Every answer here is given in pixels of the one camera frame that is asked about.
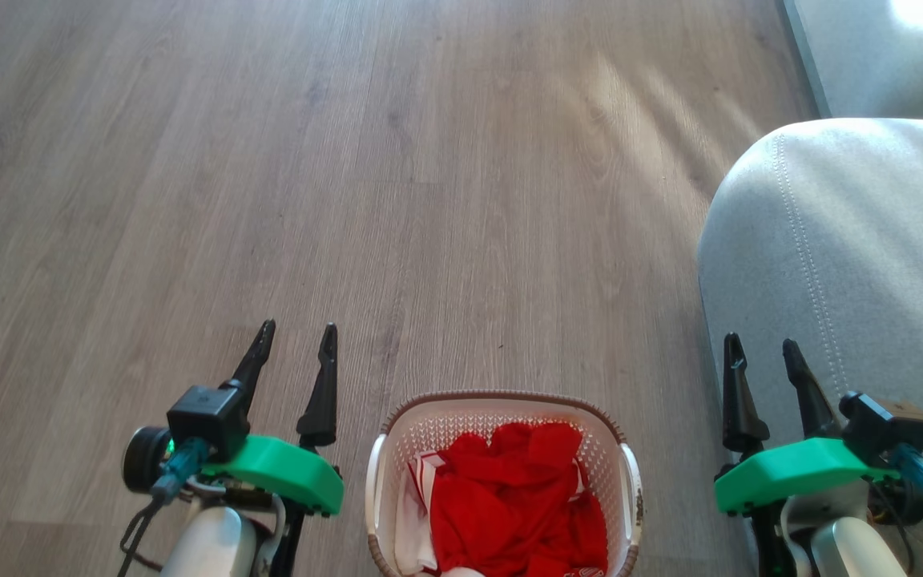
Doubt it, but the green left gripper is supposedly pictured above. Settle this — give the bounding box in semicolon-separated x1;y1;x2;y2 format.
200;319;345;516

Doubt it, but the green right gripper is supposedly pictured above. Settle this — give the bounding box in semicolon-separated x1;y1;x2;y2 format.
713;332;901;516

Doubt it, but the white plastic laundry basket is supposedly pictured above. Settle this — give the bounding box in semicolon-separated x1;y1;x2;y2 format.
365;390;643;577

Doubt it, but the grey fabric sofa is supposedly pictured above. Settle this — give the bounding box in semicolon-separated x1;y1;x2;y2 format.
696;118;923;577

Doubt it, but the white garment with red stripes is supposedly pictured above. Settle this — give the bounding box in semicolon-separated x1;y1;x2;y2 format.
393;451;440;576

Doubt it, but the grey fabric sofa seat section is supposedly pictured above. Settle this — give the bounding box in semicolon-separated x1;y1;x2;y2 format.
782;0;923;123

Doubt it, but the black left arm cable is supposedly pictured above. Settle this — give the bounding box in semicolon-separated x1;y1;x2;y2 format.
117;438;212;577

